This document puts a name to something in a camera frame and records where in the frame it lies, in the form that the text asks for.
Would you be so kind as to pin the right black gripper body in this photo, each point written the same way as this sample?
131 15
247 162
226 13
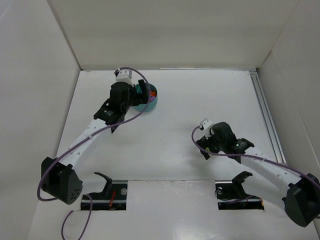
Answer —
208 144

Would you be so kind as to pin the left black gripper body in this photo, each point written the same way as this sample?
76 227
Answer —
137 92

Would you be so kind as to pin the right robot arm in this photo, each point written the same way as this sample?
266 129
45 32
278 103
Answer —
294 192

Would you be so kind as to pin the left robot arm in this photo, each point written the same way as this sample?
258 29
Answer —
60 175

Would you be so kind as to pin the teal round divided container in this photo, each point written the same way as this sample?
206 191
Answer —
151 105

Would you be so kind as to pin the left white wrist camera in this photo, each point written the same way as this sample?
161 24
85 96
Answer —
124 75

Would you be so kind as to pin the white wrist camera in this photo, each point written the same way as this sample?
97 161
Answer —
205 126
124 75

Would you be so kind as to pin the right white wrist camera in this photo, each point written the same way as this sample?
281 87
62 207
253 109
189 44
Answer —
205 126

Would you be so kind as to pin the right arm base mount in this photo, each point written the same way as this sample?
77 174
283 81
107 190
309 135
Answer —
230 194

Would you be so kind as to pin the aluminium rail right edge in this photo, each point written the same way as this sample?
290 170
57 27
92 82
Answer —
267 118

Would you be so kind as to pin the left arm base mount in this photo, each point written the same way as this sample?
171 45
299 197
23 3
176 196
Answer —
103 193

